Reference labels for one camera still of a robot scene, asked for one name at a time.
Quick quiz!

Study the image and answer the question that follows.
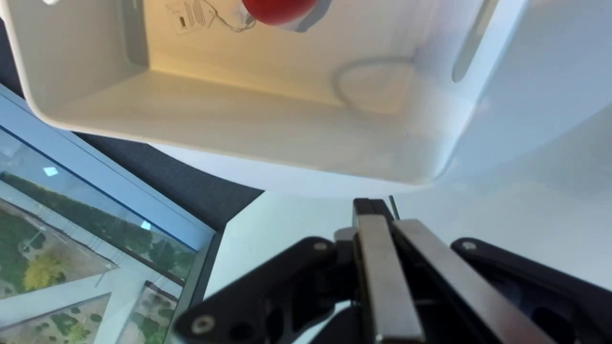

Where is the white label sticker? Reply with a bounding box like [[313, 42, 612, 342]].
[[164, 0, 258, 34]]

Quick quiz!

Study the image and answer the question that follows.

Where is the red round object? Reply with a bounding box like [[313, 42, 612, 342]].
[[241, 0, 317, 29]]

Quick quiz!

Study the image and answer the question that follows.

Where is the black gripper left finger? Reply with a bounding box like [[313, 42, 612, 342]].
[[174, 197, 426, 344]]

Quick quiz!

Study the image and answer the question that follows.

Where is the white ribbed plastic basket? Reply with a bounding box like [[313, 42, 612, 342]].
[[0, 0, 531, 187]]

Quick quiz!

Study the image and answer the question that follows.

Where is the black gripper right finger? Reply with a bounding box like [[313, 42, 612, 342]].
[[388, 218, 612, 344]]

